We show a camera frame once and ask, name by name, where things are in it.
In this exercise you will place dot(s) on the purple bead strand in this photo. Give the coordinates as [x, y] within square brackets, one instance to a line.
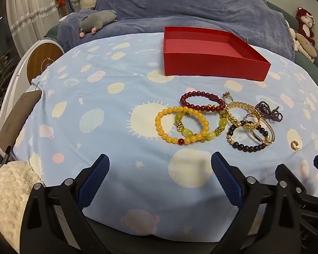
[277, 116]

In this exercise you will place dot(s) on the beige plush toy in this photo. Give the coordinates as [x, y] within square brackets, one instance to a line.
[304, 46]

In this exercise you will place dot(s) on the red monkey plush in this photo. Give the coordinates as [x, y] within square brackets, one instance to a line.
[304, 18]

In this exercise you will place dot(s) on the red cardboard box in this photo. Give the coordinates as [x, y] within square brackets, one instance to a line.
[214, 66]

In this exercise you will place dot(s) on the gold hoop earring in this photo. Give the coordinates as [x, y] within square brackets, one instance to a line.
[293, 145]
[226, 94]

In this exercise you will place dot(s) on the brown cardboard piece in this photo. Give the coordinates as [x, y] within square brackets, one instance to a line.
[18, 119]

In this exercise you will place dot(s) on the thin gold bangle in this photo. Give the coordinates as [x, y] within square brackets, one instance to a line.
[270, 129]

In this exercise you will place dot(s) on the light blue planet-print sheet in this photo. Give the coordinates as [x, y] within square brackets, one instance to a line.
[108, 137]

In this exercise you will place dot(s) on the white machine with wooden disc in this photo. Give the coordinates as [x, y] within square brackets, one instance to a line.
[39, 60]

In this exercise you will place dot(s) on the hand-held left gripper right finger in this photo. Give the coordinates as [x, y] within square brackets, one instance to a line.
[225, 180]

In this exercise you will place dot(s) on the white fluffy blanket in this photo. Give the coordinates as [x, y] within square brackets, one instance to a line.
[8, 190]

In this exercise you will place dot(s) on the grey plush mouse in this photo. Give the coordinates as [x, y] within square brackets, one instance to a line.
[98, 18]

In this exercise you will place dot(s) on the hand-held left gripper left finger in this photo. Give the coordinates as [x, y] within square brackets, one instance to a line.
[95, 180]

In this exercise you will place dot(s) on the blue-purple plush blanket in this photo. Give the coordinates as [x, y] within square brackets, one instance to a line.
[201, 5]

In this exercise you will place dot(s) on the white sheer curtain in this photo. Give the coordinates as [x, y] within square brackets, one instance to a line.
[29, 13]

